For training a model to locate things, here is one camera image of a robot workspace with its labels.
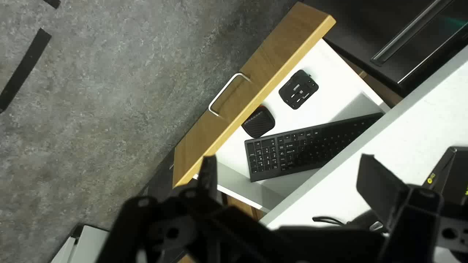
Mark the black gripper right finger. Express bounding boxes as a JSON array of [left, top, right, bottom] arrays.
[[355, 152, 446, 263]]

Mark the black oven handle bar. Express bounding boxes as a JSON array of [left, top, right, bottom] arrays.
[[370, 0, 453, 66]]

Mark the thin black cable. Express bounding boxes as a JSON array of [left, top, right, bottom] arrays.
[[310, 215, 349, 228]]

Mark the black rounded pouch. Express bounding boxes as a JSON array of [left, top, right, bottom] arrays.
[[240, 105, 278, 140]]

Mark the black keyboard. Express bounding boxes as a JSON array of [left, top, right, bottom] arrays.
[[243, 111, 388, 184]]

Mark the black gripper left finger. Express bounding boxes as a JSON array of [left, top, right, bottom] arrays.
[[196, 154, 231, 216]]

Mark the silver drawer handle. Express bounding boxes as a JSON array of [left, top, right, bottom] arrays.
[[208, 72, 253, 120]]

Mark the wooden front drawer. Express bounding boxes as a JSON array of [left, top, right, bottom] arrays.
[[171, 0, 392, 212]]

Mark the long black tape strip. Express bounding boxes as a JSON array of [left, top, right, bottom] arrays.
[[0, 27, 54, 114]]

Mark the black box yellow logo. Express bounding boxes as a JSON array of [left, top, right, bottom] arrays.
[[421, 145, 468, 209]]

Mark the black oven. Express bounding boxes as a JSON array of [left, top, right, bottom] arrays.
[[301, 0, 468, 98]]

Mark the black square adapter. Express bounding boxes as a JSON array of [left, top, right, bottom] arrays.
[[276, 69, 322, 111]]

